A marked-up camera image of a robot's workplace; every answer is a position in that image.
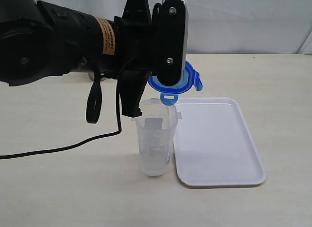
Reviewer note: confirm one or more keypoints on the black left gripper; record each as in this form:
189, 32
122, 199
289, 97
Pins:
139, 28

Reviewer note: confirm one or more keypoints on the blue plastic lid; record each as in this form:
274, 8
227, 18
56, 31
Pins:
169, 94

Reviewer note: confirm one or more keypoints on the stainless steel cup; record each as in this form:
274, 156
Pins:
92, 76

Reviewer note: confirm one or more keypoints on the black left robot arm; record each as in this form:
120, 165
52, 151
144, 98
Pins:
39, 39

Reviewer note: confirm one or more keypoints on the clear plastic container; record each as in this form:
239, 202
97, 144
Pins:
155, 131

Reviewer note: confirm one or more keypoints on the white rectangular plastic tray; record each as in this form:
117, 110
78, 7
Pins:
213, 146

